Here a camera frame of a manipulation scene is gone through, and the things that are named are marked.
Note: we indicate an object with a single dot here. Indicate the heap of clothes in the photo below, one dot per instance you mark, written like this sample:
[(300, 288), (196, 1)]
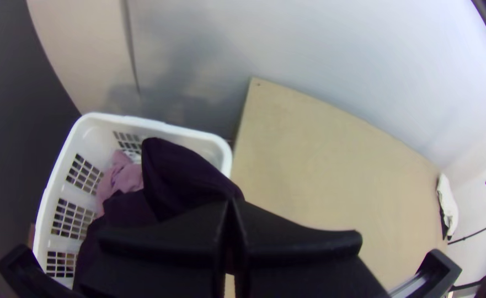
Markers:
[(120, 178)]

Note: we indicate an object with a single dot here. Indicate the white laundry basket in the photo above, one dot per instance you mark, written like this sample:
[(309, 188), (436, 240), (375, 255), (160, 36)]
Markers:
[(81, 132)]

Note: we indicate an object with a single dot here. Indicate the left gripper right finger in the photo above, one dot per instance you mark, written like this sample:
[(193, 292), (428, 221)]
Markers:
[(300, 260)]

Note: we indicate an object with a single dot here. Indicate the black t-shirt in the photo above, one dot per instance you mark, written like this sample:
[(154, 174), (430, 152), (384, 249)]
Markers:
[(176, 178)]

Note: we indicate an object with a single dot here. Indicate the white garment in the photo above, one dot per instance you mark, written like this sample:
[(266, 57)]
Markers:
[(447, 198)]

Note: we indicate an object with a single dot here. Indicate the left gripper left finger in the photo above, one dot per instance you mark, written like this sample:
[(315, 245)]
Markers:
[(164, 256)]

